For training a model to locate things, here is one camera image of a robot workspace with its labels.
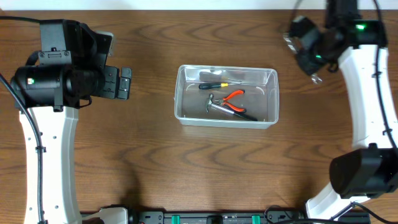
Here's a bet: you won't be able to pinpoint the silver ring wrench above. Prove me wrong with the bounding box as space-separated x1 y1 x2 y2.
283 32 323 85

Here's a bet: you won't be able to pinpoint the clear plastic container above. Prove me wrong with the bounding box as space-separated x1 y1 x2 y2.
174 65 279 129

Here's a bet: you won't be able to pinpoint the black yellow screwdriver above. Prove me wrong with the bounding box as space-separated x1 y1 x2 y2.
198 82 240 90

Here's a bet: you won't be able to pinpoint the small steel hammer black grip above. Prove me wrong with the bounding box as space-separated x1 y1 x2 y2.
205 93 258 121

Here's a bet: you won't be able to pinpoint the red handled pliers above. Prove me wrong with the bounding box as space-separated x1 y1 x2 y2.
214 90 246 113

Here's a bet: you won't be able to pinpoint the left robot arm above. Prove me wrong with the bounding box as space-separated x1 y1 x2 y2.
11 19 133 223

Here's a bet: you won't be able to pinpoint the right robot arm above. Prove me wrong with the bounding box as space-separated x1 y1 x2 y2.
284 1 397 223

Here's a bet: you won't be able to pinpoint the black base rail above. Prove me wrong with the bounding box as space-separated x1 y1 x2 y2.
80 210 371 224

